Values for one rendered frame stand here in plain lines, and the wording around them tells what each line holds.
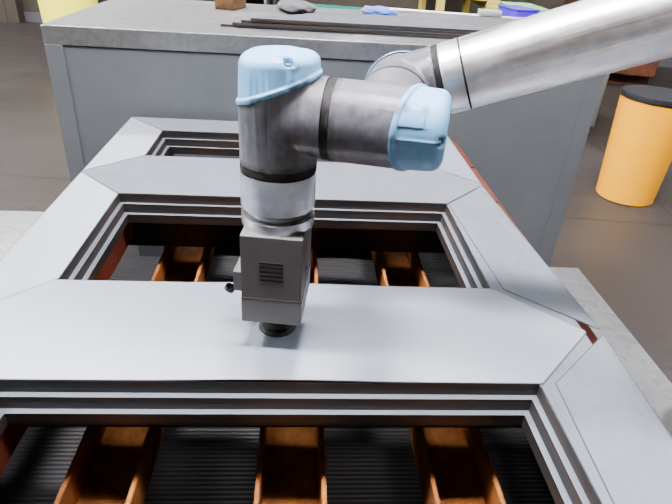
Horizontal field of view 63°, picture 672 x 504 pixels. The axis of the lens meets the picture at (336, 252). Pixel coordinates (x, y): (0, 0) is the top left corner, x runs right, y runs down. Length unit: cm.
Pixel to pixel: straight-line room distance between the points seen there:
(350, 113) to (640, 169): 309
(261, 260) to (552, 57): 34
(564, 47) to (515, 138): 90
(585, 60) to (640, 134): 284
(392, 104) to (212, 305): 34
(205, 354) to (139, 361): 7
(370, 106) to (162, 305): 36
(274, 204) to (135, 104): 94
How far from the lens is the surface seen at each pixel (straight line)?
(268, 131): 50
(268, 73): 49
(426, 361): 62
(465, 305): 72
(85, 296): 74
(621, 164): 352
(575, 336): 72
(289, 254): 54
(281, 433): 78
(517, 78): 60
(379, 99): 49
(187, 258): 114
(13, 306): 75
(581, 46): 60
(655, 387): 101
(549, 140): 153
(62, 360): 65
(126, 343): 65
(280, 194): 52
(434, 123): 48
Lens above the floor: 126
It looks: 30 degrees down
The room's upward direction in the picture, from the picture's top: 4 degrees clockwise
